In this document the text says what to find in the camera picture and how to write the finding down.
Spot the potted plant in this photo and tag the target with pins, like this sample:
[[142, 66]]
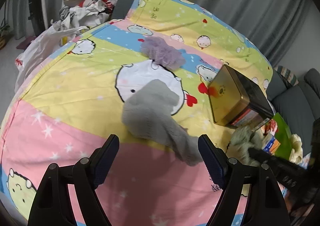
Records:
[[3, 33]]

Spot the orange and blue tissue pack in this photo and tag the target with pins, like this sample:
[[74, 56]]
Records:
[[272, 144]]

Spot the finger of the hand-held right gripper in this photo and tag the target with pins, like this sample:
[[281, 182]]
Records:
[[265, 159]]

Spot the striped cushion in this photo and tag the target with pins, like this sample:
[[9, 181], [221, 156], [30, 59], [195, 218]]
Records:
[[287, 75]]

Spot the purple knitted cloth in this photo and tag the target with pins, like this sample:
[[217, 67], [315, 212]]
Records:
[[162, 52]]

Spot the black and gold tin box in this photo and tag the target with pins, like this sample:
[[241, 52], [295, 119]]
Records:
[[225, 98]]

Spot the grey sofa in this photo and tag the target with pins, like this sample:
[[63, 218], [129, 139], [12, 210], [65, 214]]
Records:
[[292, 101]]

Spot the cartoon printed bedsheet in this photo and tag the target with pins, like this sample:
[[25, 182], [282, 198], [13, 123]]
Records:
[[62, 78]]

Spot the black standing appliance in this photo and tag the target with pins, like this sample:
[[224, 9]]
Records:
[[36, 10]]

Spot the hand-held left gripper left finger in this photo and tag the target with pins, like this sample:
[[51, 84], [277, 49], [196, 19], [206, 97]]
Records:
[[107, 158]]

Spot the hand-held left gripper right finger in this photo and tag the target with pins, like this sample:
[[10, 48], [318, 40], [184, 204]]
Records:
[[212, 161]]

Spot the grey chair backrest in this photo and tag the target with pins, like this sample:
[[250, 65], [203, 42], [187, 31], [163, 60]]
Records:
[[123, 3]]

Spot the green knitted cloth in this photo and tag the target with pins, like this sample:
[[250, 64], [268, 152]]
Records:
[[241, 141]]

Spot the pale yellow fluffy towel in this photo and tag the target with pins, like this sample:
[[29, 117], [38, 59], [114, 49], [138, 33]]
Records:
[[296, 148]]

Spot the pile of clothes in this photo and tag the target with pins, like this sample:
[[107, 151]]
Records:
[[85, 5]]

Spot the grey knitted cloth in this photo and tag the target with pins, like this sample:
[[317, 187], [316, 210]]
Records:
[[150, 116]]

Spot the white plastic bag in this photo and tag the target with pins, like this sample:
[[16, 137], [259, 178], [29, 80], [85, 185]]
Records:
[[37, 50]]

